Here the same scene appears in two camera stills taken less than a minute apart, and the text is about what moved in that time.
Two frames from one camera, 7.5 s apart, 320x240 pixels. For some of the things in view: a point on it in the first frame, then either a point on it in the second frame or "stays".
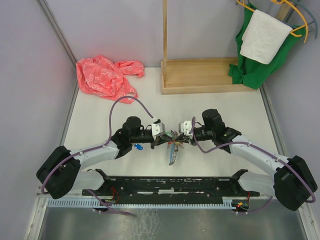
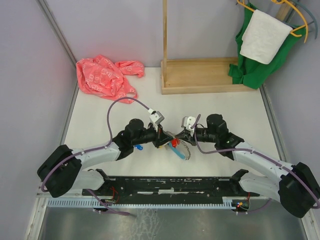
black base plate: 169,189 stays
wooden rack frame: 195,75 stays
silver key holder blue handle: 174,151 → 178,153
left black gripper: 159,139 stays
